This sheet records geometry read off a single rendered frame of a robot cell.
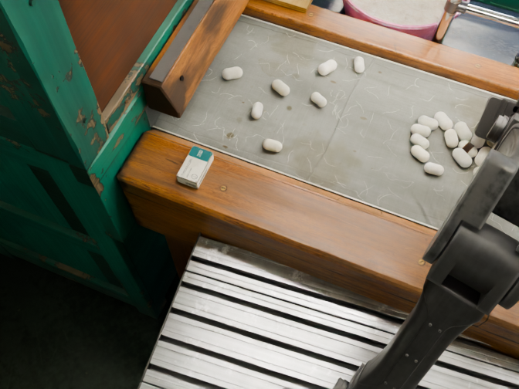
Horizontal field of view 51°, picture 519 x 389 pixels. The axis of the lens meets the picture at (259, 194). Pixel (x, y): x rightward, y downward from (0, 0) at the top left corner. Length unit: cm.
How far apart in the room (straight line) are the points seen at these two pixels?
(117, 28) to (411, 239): 51
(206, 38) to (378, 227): 41
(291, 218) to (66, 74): 37
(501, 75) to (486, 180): 54
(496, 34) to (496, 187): 75
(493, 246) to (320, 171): 41
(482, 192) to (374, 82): 51
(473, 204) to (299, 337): 41
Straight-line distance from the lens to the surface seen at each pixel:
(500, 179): 55
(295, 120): 95
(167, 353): 87
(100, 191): 86
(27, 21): 61
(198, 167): 85
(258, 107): 94
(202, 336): 87
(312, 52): 105
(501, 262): 55
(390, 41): 106
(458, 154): 95
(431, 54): 106
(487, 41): 125
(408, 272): 82
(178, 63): 88
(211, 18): 95
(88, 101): 75
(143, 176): 87
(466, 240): 55
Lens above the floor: 151
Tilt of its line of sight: 62 degrees down
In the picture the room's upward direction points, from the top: 2 degrees clockwise
